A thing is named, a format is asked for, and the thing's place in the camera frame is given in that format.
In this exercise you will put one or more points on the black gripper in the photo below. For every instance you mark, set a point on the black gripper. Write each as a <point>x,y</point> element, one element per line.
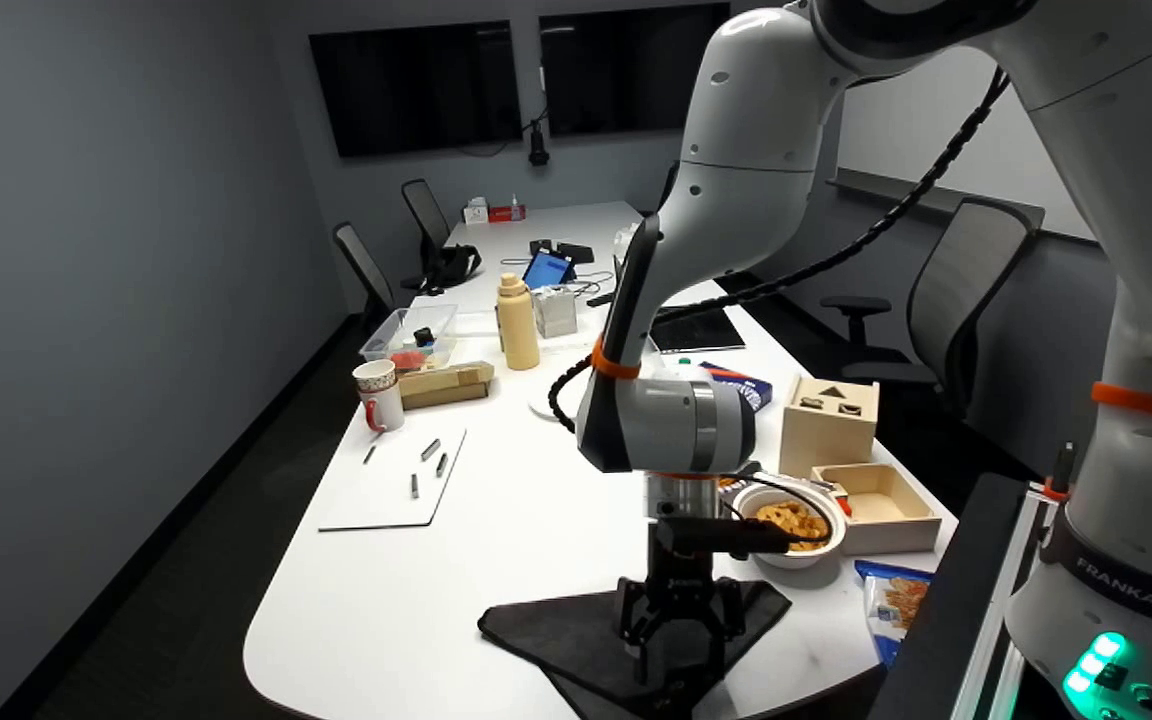
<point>680,564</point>

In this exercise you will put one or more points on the dark grey towel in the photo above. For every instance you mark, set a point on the dark grey towel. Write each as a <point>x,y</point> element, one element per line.
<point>573,642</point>

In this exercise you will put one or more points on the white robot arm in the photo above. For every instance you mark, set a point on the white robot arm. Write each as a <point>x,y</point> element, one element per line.
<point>744,169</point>

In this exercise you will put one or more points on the white bowl of pretzels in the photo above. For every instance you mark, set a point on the white bowl of pretzels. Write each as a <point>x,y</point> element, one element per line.
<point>810,523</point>

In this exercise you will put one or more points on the blue snack bag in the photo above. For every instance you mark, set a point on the blue snack bag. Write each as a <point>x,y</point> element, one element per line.
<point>895,600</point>

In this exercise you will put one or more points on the wooden tray lid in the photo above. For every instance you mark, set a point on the wooden tray lid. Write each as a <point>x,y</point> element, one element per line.
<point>881,505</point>

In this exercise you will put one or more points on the wooden shape sorter box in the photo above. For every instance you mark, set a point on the wooden shape sorter box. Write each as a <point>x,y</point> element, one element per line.
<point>831,422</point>

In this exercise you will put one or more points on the tan mustard bottle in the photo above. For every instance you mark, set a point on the tan mustard bottle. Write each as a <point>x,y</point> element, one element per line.
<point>516,321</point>

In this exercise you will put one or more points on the clear plastic container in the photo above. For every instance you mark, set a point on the clear plastic container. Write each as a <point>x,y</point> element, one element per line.
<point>411,329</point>

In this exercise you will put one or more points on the white jar red label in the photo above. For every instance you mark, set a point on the white jar red label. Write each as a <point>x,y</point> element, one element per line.
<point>379,394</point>

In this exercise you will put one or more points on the black bag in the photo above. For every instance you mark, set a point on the black bag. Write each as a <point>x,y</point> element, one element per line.
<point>444,266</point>

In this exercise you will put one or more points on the office chair right side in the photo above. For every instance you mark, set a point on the office chair right side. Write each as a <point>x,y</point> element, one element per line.
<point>944,300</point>

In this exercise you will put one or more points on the office chair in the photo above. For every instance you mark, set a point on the office chair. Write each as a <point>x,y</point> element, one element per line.
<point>363,260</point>
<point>427,210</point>
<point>944,300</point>

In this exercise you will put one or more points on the far office chair left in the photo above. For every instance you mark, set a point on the far office chair left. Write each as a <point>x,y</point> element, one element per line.
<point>363,260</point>

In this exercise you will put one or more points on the far office chair right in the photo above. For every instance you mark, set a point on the far office chair right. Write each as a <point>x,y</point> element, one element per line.
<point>427,210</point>

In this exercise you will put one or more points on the wall monitor right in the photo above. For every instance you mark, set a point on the wall monitor right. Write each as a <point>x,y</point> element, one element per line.
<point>627,68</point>

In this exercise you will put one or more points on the wall monitor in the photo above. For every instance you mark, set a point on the wall monitor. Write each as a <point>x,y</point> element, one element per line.
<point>627,68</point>
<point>417,90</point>

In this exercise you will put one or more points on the wall monitor left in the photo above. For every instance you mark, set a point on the wall monitor left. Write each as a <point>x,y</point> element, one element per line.
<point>417,90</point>

